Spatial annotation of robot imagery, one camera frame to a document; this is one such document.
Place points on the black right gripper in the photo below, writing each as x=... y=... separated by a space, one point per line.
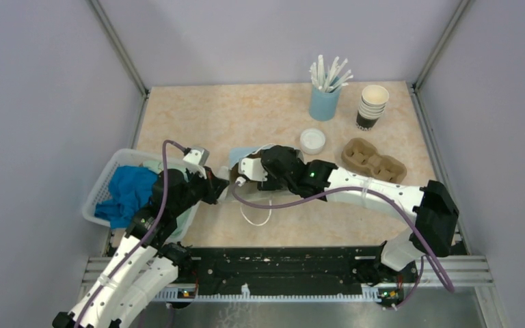
x=271 y=184

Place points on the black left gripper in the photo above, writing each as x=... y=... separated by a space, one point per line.
x=214 y=184

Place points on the light blue paper bag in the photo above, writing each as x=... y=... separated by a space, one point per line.
x=244 y=192

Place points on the stack of white cup lids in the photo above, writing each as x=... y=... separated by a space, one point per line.
x=312 y=141

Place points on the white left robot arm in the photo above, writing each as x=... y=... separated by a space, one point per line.
x=145 y=262

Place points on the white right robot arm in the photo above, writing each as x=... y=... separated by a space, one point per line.
x=429 y=211

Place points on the mint green cloth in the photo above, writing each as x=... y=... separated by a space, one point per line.
x=170 y=220

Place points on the blue cylindrical straw holder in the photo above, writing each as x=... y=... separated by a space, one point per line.
x=323 y=105

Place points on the brown cardboard cup carrier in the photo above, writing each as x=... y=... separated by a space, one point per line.
x=362 y=157

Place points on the blue cloth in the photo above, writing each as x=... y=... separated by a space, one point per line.
x=130 y=188

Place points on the white plastic basket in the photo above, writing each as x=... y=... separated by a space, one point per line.
x=100 y=191

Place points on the white wrapped straws bundle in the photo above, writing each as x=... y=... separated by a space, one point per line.
x=329 y=78

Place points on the stack of paper cups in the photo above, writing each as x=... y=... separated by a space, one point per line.
x=371 y=107

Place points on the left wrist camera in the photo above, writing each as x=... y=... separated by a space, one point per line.
x=195 y=158

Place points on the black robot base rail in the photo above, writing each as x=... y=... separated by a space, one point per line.
x=290 y=271

